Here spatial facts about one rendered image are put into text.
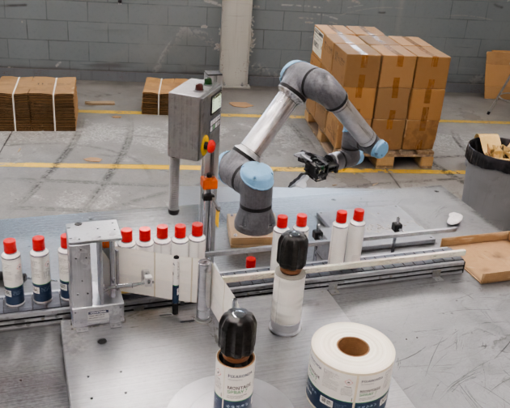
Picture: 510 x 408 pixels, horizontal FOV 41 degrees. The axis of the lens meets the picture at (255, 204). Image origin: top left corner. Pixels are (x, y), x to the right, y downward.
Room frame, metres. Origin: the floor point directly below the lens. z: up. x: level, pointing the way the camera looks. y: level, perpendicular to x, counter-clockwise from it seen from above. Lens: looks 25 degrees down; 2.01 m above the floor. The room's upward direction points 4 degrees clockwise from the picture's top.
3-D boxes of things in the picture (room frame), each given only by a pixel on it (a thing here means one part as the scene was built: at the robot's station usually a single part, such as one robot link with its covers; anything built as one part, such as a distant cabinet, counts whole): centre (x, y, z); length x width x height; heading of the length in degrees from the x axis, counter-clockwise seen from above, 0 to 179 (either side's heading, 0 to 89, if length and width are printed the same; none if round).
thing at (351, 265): (1.91, -0.23, 0.91); 1.07 x 0.01 x 0.02; 110
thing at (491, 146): (4.08, -1.56, 0.50); 0.42 x 0.41 x 0.28; 98
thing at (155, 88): (6.30, 0.81, 0.11); 0.65 x 0.54 x 0.22; 96
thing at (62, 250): (1.68, 0.52, 0.98); 0.05 x 0.05 x 0.20
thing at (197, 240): (1.80, 0.16, 0.98); 0.05 x 0.05 x 0.20
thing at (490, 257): (2.18, -0.88, 0.85); 0.30 x 0.26 x 0.04; 110
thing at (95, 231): (1.61, 0.42, 1.14); 0.14 x 0.11 x 0.01; 110
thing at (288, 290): (1.61, -0.11, 1.03); 0.09 x 0.09 x 0.30
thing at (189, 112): (1.89, 0.19, 1.38); 0.17 x 0.10 x 0.19; 165
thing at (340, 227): (1.96, -0.28, 0.98); 0.05 x 0.05 x 0.20
